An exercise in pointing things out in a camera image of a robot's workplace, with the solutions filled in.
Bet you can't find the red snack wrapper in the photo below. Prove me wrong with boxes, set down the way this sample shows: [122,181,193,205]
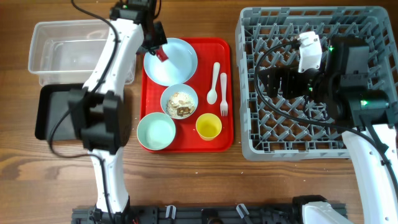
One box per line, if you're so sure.
[155,46,169,62]

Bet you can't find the light blue bowl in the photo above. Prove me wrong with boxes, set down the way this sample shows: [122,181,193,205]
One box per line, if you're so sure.
[160,84,198,119]

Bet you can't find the yellow plastic cup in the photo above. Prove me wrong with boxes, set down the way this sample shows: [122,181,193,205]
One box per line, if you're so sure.
[195,113,223,141]

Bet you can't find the light green bowl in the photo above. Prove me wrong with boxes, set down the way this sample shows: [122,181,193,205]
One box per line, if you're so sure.
[137,112,176,151]

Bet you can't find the rice and food scraps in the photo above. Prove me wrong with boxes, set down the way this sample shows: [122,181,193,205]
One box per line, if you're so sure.
[166,91,196,119]

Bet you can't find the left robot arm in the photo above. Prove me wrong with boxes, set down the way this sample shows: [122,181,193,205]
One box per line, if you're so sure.
[67,1,167,223]

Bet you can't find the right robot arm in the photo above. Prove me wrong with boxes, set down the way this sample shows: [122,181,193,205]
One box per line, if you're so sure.
[254,32,397,223]

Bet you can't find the clear plastic waste bin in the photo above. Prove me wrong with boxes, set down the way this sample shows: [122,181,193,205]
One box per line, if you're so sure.
[28,19,144,91]

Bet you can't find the black waste tray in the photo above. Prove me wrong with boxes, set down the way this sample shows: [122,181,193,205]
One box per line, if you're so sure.
[35,83,83,141]

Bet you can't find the light blue plate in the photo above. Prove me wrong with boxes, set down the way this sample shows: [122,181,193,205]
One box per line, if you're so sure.
[144,38,198,86]

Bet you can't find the white plastic fork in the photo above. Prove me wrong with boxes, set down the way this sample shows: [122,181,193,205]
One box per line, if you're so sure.
[220,73,228,116]

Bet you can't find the white plastic spoon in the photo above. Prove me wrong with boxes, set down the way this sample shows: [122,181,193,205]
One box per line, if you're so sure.
[206,62,220,105]

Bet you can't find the red serving tray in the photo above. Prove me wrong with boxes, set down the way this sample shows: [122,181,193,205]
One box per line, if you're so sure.
[139,37,234,153]

